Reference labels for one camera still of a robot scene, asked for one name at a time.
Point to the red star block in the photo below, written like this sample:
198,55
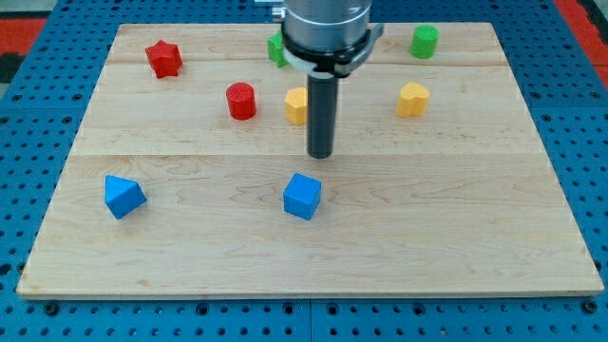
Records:
164,59

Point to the yellow heart block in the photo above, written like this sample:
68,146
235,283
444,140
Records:
413,100

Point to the blue triangular prism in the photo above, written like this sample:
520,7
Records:
122,196

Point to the blue cube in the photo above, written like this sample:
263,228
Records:
302,196

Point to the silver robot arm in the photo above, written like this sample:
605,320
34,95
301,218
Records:
326,38

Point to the wooden board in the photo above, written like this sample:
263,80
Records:
459,202

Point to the green cylinder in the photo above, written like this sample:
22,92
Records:
424,41

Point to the red cylinder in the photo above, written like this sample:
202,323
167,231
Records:
241,101

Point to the yellow hexagon block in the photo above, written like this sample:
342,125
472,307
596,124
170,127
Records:
296,105

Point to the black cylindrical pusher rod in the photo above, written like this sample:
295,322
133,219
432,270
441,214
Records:
322,102

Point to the green block behind arm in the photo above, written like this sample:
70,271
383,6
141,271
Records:
275,50

